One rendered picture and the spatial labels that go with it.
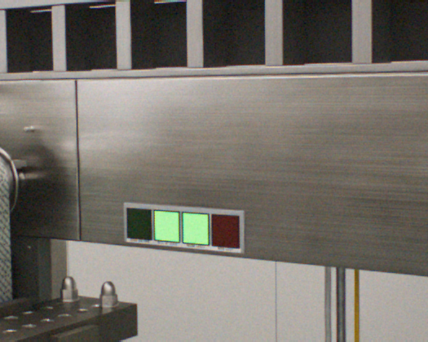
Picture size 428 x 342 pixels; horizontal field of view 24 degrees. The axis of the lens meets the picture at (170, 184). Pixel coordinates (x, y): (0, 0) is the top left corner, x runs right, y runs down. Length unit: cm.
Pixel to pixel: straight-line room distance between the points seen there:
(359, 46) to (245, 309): 304
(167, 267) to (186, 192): 299
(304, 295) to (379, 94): 286
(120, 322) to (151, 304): 297
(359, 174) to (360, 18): 24
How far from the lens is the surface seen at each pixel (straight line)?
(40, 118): 194
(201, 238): 173
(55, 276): 220
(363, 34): 157
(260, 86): 165
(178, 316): 474
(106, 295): 186
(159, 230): 177
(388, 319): 421
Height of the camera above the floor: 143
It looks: 6 degrees down
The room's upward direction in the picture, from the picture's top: 1 degrees counter-clockwise
